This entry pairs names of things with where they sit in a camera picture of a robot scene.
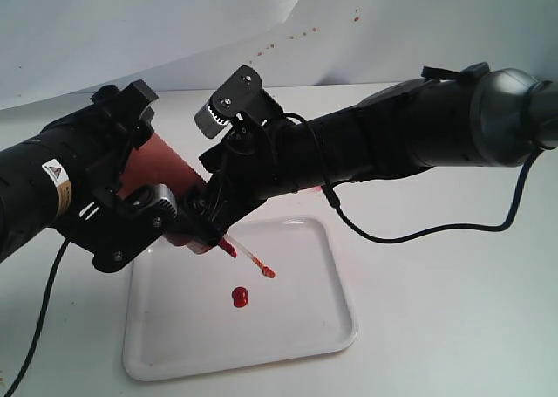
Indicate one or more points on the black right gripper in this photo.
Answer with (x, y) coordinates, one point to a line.
(252, 166)

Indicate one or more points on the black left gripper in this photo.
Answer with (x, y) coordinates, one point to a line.
(116, 122)

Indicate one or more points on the red ketchup squeeze bottle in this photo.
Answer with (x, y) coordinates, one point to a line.
(157, 163)

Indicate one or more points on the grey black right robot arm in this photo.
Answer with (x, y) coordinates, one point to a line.
(476, 117)

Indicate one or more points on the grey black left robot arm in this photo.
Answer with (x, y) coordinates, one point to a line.
(68, 177)

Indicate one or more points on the red ketchup blob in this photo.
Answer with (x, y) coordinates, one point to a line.
(240, 296)

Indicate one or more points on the white rectangular plastic tray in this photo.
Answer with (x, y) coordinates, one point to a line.
(181, 320)

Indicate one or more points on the white paper backdrop sheet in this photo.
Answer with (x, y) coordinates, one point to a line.
(54, 47)

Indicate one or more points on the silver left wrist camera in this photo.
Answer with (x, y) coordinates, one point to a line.
(156, 201)

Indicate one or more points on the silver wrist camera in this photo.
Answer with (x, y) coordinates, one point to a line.
(241, 94)
(156, 201)

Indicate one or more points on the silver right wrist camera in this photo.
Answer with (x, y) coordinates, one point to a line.
(241, 94)

